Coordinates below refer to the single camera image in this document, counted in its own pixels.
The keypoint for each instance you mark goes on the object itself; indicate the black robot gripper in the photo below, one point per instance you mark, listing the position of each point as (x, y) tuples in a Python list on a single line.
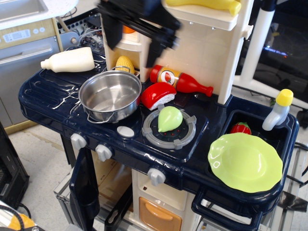
[(148, 17)]

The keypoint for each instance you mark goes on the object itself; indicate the green toy pear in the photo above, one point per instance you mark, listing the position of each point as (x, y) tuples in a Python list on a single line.
[(169, 119)]

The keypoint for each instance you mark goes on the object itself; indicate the light green plastic plate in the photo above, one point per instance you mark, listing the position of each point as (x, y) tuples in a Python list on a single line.
[(245, 162)]

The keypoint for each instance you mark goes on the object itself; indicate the orange toy carrot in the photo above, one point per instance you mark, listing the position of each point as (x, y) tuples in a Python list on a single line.
[(128, 30)]

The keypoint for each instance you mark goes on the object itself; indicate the yellow toy corn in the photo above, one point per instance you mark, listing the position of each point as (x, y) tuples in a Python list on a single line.
[(125, 64)]

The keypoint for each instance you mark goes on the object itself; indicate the red ketchup bottle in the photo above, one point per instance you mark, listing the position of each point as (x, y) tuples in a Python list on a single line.
[(182, 82)]

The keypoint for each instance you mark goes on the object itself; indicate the white plastic bottle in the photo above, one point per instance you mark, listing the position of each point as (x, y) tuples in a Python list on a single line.
[(77, 60)]

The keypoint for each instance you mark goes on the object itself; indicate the red white toy sushi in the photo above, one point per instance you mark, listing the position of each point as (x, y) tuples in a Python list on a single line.
[(158, 94)]

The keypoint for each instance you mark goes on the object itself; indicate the steel cooking pot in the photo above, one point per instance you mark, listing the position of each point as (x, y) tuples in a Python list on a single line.
[(110, 96)]

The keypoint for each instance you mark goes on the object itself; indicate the grey round button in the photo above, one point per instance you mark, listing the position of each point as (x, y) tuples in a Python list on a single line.
[(125, 131)]

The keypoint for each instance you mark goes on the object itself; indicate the yellow toy banana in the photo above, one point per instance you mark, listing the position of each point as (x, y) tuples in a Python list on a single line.
[(232, 6)]

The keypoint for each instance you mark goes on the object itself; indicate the grey toy stove burner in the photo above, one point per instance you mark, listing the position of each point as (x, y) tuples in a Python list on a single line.
[(173, 140)]

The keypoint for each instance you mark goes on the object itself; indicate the navy cream toy kitchen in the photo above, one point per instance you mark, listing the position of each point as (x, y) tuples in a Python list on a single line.
[(207, 47)]

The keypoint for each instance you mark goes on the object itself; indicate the grey toy dishwasher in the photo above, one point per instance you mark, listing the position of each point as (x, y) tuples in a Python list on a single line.
[(22, 48)]

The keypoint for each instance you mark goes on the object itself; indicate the grey left stove knob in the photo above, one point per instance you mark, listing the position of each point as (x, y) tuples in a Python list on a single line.
[(78, 141)]

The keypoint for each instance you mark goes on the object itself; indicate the grey stove knob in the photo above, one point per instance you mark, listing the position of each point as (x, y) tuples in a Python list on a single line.
[(78, 141), (156, 176), (103, 152)]

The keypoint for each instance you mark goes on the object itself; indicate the grey middle stove knob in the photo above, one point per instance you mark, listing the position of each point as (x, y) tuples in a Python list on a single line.
[(103, 152)]

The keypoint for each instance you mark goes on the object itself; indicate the red toy strawberry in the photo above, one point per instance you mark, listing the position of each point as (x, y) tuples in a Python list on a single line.
[(241, 127)]

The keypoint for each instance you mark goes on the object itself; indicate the grey right stove knob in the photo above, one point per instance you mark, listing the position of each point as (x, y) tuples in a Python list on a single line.
[(156, 176)]

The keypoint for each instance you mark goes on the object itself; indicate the navy oven door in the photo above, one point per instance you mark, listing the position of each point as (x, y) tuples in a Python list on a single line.
[(84, 196)]

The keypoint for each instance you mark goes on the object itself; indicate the grey yellow toy faucet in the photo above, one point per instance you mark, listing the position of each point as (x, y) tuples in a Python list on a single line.
[(280, 110)]

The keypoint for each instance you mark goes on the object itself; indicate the orange toy drawer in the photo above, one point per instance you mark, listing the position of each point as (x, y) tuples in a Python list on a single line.
[(158, 218)]

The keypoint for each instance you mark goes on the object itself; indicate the white pvc pipe frame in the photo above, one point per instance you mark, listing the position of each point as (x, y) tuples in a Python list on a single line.
[(276, 55)]

